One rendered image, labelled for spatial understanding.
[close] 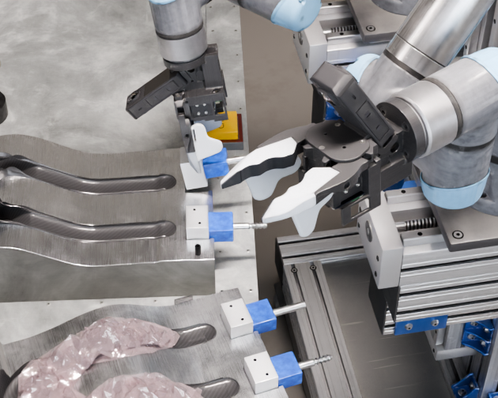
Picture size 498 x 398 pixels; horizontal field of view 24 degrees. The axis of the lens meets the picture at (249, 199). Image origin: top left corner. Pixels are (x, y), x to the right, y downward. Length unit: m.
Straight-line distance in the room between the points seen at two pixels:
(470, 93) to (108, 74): 1.19
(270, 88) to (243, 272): 1.63
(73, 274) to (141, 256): 0.11
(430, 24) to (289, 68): 2.22
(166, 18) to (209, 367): 0.53
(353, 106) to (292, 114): 2.28
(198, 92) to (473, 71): 0.66
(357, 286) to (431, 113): 1.50
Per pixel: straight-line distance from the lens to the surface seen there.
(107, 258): 1.85
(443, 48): 1.39
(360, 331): 2.61
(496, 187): 1.70
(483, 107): 1.26
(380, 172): 1.22
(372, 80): 1.40
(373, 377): 2.54
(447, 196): 1.35
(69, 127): 2.21
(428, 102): 1.22
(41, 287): 1.89
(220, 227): 1.85
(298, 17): 1.71
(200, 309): 1.81
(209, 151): 1.87
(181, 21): 1.74
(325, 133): 1.19
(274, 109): 3.43
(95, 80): 2.30
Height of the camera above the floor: 2.26
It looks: 46 degrees down
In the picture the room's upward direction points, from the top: straight up
